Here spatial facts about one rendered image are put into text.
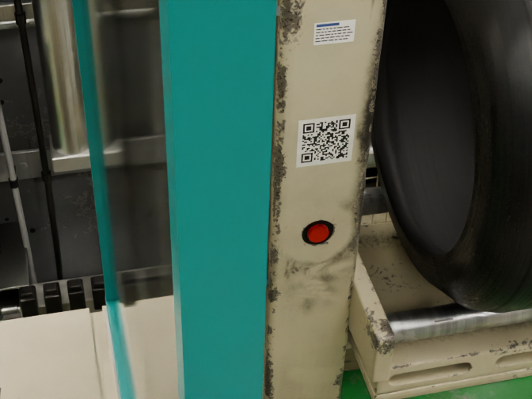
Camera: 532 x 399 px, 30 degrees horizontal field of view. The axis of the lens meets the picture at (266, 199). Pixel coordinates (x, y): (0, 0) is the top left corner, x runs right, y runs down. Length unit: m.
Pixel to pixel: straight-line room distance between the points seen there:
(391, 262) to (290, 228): 0.40
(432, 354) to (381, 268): 0.25
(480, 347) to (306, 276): 0.29
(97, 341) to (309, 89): 0.43
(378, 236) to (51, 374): 0.93
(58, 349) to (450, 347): 0.72
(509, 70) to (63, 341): 0.58
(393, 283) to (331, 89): 0.54
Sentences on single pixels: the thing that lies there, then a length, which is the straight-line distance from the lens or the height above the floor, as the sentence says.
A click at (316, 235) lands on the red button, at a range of 1.37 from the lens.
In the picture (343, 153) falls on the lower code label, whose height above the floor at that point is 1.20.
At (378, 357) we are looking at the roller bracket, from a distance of 1.42.
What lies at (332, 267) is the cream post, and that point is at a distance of 1.43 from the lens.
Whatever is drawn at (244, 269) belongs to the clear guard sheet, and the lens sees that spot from 0.20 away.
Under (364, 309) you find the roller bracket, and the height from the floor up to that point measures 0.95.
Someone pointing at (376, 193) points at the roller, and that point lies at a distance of 1.67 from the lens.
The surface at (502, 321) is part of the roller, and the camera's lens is 1.52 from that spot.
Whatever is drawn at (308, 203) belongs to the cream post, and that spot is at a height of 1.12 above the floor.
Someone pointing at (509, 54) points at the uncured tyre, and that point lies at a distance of 1.18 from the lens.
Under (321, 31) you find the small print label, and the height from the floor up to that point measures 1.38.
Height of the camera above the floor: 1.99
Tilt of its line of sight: 41 degrees down
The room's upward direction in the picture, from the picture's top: 2 degrees clockwise
